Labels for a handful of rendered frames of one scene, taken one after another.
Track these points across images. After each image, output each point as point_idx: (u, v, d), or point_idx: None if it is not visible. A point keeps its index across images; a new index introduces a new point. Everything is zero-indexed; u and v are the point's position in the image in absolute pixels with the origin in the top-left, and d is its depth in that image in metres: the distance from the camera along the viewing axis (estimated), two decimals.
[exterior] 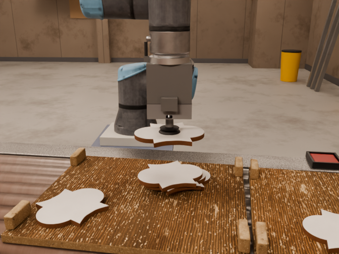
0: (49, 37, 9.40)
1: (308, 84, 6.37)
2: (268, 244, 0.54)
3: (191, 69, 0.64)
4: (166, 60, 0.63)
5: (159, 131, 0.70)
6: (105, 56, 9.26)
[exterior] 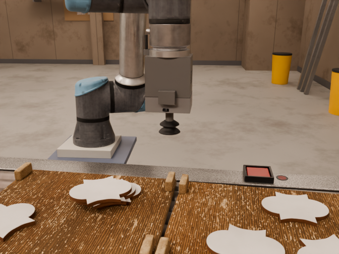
0: (44, 39, 9.46)
1: (298, 87, 6.42)
2: None
3: (189, 63, 0.63)
4: (163, 53, 0.63)
5: (159, 131, 0.71)
6: (100, 58, 9.32)
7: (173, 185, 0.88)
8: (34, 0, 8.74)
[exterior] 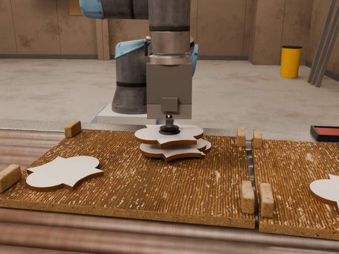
0: (49, 34, 9.36)
1: (309, 80, 6.33)
2: (273, 203, 0.50)
3: (191, 69, 0.64)
4: (166, 60, 0.63)
5: (159, 131, 0.70)
6: (105, 53, 9.22)
7: None
8: None
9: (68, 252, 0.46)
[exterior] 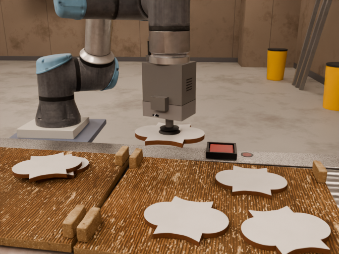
0: (39, 36, 9.39)
1: (293, 83, 6.36)
2: (90, 229, 0.53)
3: (181, 70, 0.63)
4: (157, 59, 0.64)
5: (159, 130, 0.71)
6: None
7: (125, 160, 0.81)
8: None
9: None
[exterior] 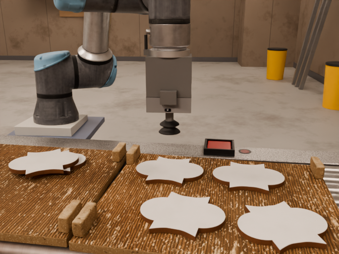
0: (39, 36, 9.39)
1: (293, 82, 6.35)
2: (85, 223, 0.53)
3: (191, 62, 0.63)
4: (165, 53, 0.62)
5: (159, 131, 0.71)
6: None
7: (122, 156, 0.81)
8: None
9: None
